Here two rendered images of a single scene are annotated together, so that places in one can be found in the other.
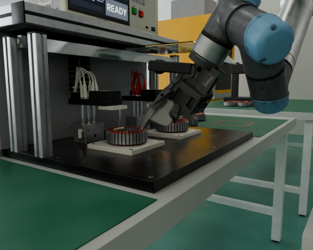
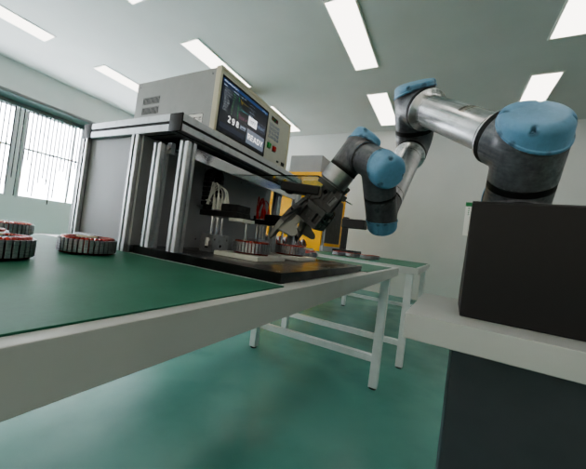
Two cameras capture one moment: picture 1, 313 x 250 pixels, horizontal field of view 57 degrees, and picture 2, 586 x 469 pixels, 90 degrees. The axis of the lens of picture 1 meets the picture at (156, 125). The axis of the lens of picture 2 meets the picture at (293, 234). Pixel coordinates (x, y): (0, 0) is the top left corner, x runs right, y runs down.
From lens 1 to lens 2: 14 cm
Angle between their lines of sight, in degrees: 11
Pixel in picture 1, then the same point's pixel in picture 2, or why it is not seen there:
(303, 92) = (405, 256)
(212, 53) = (339, 178)
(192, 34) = not seen: hidden behind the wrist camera
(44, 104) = (183, 205)
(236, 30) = (361, 159)
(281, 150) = (383, 297)
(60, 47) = (206, 158)
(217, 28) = (345, 158)
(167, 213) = (291, 298)
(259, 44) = (379, 169)
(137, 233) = (269, 303)
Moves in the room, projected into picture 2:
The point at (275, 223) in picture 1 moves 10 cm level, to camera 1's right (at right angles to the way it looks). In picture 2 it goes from (373, 369) to (389, 371)
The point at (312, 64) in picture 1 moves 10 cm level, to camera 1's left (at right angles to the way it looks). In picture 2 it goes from (413, 231) to (408, 230)
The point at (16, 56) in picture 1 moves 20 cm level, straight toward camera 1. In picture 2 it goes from (163, 160) to (176, 144)
